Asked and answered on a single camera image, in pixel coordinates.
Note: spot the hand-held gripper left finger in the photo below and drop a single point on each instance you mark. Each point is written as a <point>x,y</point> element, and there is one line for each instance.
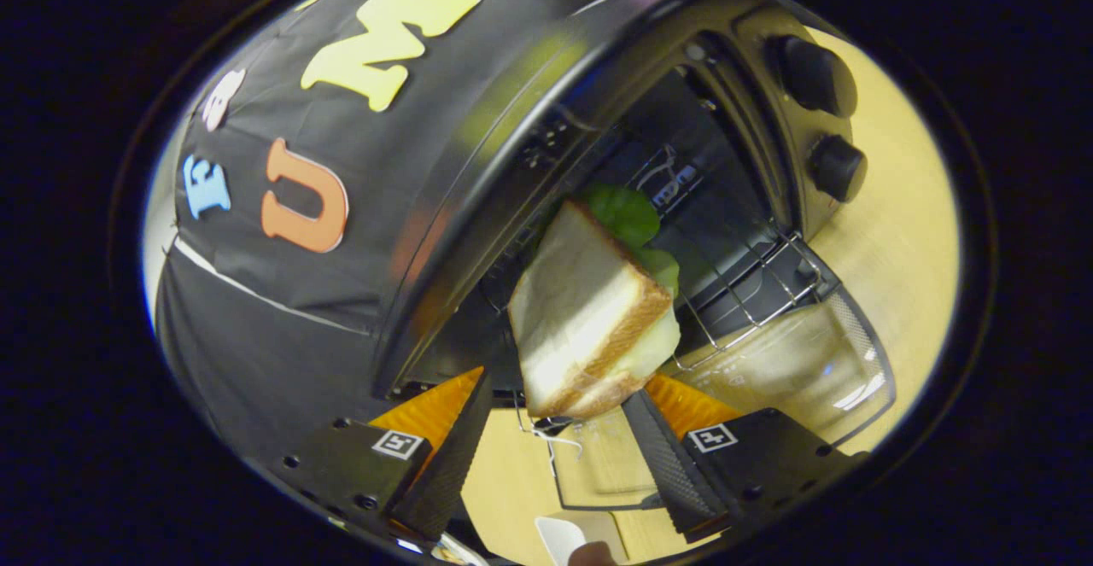
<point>448,463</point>

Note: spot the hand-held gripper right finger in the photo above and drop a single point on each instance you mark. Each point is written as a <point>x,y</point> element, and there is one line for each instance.
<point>666,463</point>

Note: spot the toast sandwich with lettuce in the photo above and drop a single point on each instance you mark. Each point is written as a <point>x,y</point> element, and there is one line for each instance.
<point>572,310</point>

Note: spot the black toaster oven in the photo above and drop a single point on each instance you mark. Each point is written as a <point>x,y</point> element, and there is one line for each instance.
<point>529,96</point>

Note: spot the small white tray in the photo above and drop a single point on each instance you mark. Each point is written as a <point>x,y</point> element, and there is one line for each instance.
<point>559,536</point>

